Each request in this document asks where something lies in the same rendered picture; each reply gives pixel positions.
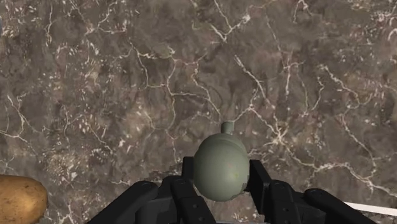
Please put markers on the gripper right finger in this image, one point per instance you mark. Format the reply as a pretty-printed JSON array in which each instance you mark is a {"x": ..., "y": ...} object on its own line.
[{"x": 279, "y": 198}]

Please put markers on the grey-green round vase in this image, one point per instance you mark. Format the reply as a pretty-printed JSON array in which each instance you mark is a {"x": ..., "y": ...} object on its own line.
[{"x": 220, "y": 169}]

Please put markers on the brown potato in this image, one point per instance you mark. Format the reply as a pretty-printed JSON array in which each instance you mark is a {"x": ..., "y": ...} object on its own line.
[{"x": 20, "y": 200}]

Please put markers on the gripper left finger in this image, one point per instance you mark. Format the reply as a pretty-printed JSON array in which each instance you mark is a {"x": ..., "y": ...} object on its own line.
[{"x": 186, "y": 198}]

